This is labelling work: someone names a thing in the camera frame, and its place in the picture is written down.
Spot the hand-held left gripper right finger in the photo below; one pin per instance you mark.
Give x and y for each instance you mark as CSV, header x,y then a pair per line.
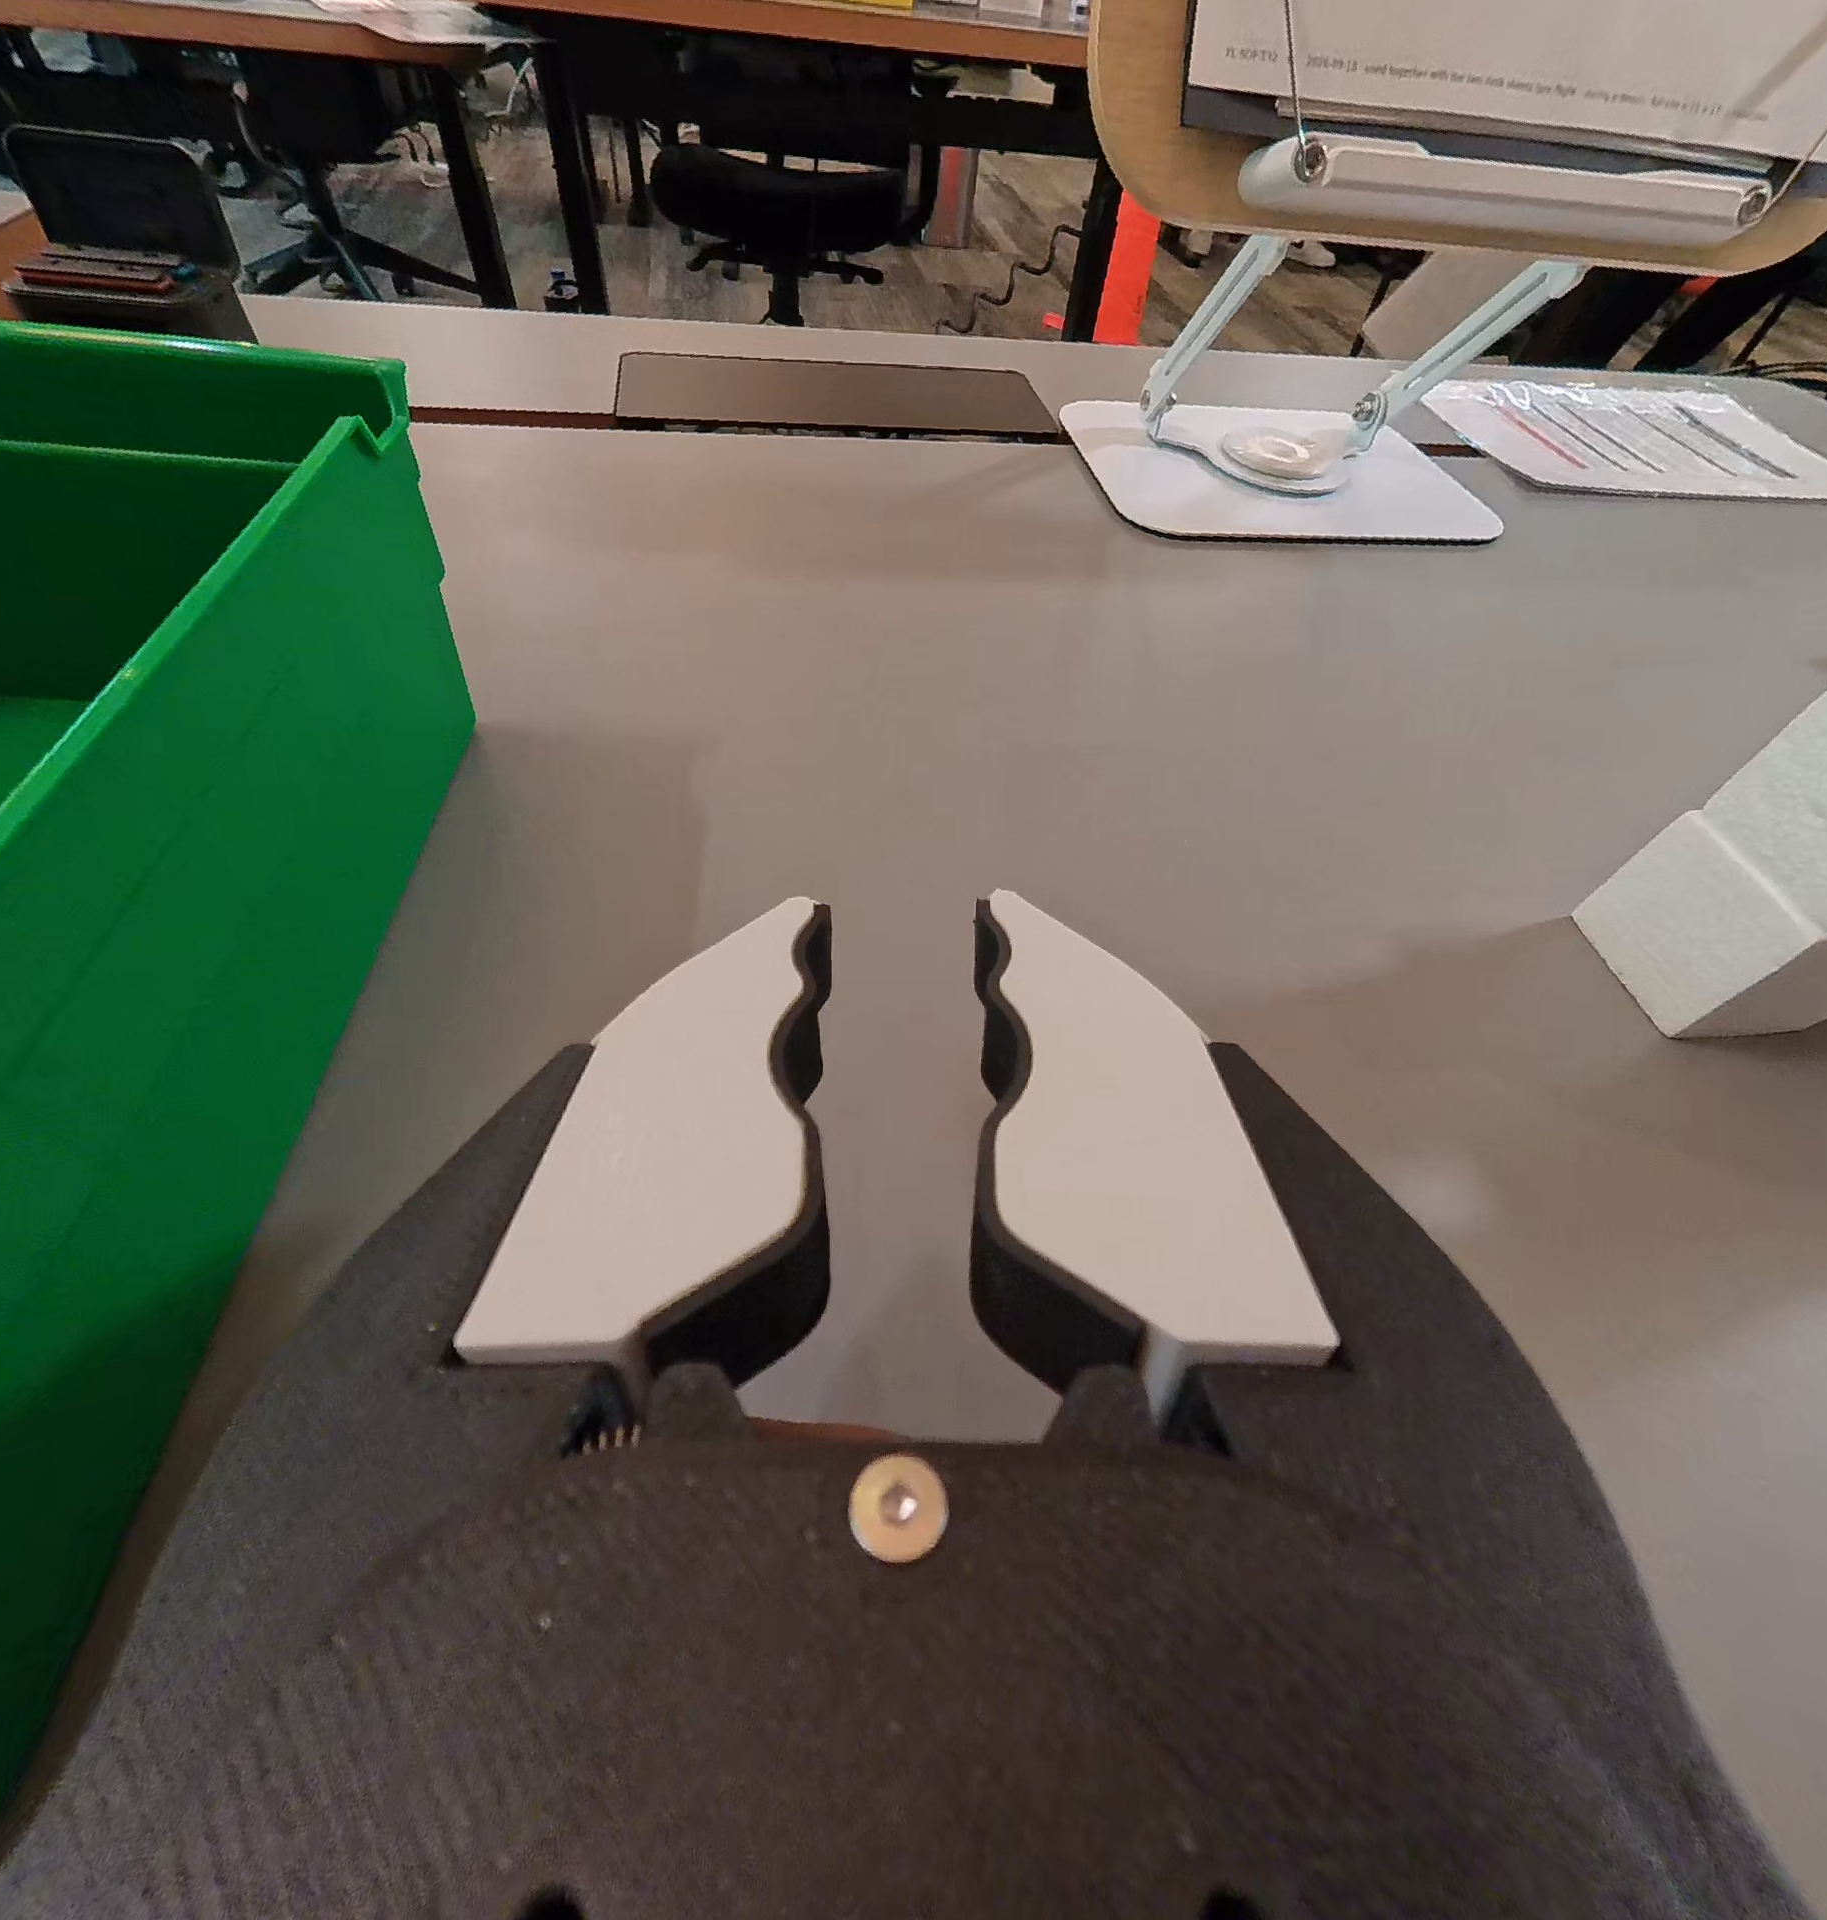
x,y
1155,1185

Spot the green plastic bin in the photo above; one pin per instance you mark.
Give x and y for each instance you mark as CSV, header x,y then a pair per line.
x,y
179,900

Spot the orange cone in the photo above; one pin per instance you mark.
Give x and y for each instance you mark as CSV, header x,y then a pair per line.
x,y
1127,284

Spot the black case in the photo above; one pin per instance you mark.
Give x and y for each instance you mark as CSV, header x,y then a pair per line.
x,y
119,194

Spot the wooden document holder stand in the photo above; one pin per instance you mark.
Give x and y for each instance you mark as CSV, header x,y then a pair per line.
x,y
1305,502

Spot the black office chair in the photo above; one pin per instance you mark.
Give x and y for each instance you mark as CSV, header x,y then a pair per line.
x,y
779,194

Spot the laminated instruction sheet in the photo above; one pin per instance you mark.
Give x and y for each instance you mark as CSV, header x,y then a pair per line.
x,y
1648,435

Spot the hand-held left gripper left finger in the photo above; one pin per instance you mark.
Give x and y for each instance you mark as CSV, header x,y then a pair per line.
x,y
659,1170

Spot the grey desk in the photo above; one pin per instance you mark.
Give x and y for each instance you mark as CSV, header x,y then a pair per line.
x,y
1005,674

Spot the white paper sheets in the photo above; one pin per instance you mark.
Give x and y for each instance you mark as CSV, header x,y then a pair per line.
x,y
1454,60

